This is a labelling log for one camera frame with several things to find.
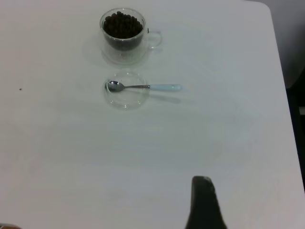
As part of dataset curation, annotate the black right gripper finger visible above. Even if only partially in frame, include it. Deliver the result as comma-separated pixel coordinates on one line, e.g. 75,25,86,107
184,176,229,229

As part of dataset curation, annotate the metal spoon pale blue handle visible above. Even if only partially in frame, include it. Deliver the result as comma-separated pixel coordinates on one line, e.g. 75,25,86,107
104,80,183,93

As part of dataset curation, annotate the coffee bean pile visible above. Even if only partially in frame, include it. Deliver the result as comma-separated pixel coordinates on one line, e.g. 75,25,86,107
102,11,143,51

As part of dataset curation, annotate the clear glass saucer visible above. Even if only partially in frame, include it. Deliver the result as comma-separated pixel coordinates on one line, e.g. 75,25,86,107
104,71,150,111

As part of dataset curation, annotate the clear double-wall glass cup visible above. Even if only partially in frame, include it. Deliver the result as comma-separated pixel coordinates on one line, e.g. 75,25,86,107
99,8,163,65

